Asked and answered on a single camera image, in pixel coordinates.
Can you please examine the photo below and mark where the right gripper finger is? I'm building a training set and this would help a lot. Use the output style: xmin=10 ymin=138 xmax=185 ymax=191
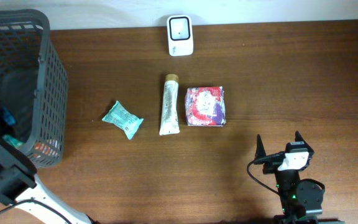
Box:
xmin=295 ymin=131 xmax=308 ymax=146
xmin=254 ymin=134 xmax=266 ymax=160

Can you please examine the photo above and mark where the red purple white packet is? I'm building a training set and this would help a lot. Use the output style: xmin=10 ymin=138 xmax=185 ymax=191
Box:
xmin=185 ymin=86 xmax=226 ymax=127

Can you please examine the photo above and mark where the white tube with brown cap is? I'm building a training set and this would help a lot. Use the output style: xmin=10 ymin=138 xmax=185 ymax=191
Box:
xmin=159 ymin=74 xmax=180 ymax=136

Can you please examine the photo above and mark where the teal wet wipes pack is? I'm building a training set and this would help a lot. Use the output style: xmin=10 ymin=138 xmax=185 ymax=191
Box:
xmin=102 ymin=101 xmax=144 ymax=140

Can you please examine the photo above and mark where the orange small tissue pack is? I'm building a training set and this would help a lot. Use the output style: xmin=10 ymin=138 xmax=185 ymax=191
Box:
xmin=33 ymin=139 xmax=61 ymax=159

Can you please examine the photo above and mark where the teal small tissue pack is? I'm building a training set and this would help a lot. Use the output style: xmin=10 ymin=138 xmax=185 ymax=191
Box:
xmin=2 ymin=134 xmax=24 ymax=149

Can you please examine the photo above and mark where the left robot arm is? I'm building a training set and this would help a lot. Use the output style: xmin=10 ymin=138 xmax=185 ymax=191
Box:
xmin=0 ymin=114 xmax=96 ymax=224

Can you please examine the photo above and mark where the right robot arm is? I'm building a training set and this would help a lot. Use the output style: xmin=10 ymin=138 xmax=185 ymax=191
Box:
xmin=246 ymin=131 xmax=342 ymax=224

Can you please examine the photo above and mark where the grey plastic mesh basket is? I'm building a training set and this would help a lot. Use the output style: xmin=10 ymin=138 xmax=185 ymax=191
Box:
xmin=0 ymin=9 xmax=68 ymax=169

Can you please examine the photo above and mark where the right black cable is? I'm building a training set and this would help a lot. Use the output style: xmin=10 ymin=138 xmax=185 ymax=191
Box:
xmin=246 ymin=152 xmax=285 ymax=197

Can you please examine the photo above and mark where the black cable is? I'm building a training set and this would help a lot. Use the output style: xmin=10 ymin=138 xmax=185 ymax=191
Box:
xmin=0 ymin=198 xmax=73 ymax=224
xmin=246 ymin=152 xmax=285 ymax=197

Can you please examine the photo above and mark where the left black cable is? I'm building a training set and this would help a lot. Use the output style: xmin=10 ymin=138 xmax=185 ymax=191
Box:
xmin=0 ymin=198 xmax=73 ymax=224

